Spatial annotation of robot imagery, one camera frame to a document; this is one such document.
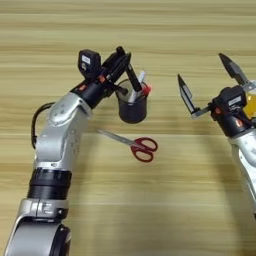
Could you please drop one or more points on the orange juice bottle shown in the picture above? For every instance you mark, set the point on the orange juice bottle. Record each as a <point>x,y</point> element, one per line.
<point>251,105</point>

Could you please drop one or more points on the left gripper labelled black box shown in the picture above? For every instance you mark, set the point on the left gripper labelled black box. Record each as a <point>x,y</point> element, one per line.
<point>88,63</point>

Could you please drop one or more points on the right gripper labelled black box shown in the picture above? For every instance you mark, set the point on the right gripper labelled black box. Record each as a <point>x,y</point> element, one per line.
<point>231,96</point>

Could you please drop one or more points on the white pen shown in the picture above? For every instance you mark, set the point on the white pen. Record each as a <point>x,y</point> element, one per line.
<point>139,81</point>

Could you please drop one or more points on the red capped pen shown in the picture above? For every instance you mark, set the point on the red capped pen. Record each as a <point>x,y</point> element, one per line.
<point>146,90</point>

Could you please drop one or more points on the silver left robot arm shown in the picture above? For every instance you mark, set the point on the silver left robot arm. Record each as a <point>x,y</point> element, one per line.
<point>56,140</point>

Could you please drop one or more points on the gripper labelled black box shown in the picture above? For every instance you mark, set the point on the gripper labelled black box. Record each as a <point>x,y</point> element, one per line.
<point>231,96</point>
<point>88,63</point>

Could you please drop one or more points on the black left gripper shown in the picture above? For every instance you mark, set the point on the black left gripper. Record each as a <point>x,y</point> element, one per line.
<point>93,91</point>

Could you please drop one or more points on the black pen holder cup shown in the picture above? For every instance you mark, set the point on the black pen holder cup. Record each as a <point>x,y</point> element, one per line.
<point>133,111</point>

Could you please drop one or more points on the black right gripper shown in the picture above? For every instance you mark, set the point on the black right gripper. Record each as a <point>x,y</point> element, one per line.
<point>233,121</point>

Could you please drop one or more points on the black marker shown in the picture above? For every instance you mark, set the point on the black marker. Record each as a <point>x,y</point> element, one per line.
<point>134,78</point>

